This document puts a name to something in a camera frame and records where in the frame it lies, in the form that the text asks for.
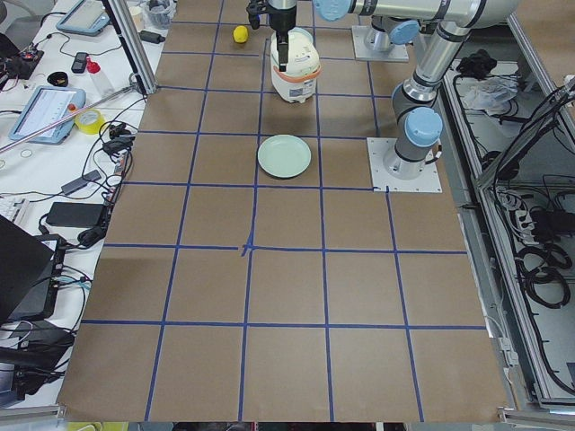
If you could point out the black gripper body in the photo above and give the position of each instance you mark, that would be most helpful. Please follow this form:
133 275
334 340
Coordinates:
283 20

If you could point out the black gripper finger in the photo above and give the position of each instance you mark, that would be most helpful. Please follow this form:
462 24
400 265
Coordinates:
282 44
255 9

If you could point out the white rice cooker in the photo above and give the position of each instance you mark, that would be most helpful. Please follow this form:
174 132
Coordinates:
298 82

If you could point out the yellow lemon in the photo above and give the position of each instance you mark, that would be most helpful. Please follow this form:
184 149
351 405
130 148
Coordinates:
240 34

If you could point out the black power brick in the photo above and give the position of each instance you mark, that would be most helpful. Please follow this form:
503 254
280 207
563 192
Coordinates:
151 37

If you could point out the left green plate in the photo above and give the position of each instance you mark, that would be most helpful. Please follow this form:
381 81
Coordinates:
284 156

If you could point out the red capped bottle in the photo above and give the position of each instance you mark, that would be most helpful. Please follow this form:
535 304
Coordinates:
100 80

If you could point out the black phone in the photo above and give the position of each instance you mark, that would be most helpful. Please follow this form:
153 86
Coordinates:
79 63

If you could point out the black cloth bundle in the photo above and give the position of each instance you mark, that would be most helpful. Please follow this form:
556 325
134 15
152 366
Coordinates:
478 65

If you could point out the white crumpled cloth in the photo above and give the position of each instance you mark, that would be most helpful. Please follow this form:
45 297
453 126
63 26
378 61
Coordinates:
492 95

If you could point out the blue teach pendant tablet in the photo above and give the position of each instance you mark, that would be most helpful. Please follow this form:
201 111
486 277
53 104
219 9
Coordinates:
49 115

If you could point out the black power adapter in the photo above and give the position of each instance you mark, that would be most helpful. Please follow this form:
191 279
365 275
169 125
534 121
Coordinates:
66 214

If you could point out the black laptop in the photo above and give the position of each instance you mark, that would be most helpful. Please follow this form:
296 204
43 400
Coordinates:
23 259

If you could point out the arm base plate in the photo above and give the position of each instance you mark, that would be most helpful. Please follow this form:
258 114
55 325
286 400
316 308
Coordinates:
391 173
398 54

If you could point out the aluminium frame post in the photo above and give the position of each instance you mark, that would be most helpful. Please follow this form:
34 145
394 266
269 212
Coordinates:
125 28

